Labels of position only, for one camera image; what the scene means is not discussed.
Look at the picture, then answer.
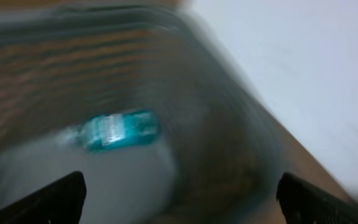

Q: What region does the teal mouthwash bottle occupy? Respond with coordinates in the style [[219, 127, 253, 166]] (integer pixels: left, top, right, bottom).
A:
[[76, 110, 160, 152]]

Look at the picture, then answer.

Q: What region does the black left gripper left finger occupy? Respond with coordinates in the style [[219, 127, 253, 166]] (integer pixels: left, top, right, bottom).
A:
[[0, 171, 87, 224]]

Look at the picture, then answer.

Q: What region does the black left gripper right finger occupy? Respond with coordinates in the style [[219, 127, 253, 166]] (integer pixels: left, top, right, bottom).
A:
[[276, 172, 358, 224]]

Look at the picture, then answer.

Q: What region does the grey plastic mesh basket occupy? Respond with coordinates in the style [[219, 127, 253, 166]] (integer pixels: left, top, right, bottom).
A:
[[0, 5, 283, 223]]

